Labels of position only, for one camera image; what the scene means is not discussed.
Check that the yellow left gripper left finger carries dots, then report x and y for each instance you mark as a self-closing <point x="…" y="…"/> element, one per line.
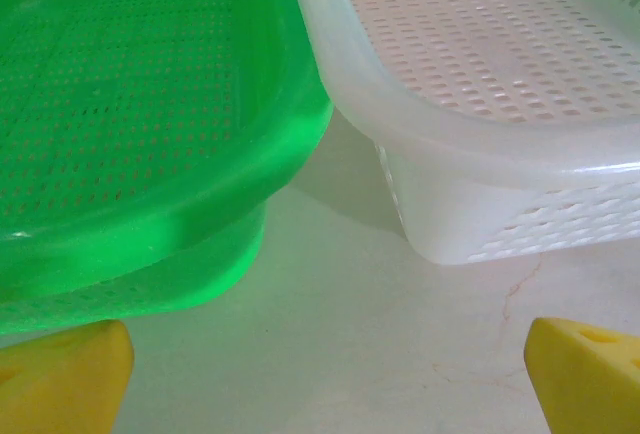
<point x="60" y="384"/>

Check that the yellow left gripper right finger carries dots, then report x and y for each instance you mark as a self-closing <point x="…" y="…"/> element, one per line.
<point x="590" y="384"/>

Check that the green plastic mesh basket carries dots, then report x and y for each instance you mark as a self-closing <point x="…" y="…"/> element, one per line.
<point x="125" y="104"/>

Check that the white plastic mesh basket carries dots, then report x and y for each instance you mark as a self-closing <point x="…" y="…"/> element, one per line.
<point x="475" y="79"/>

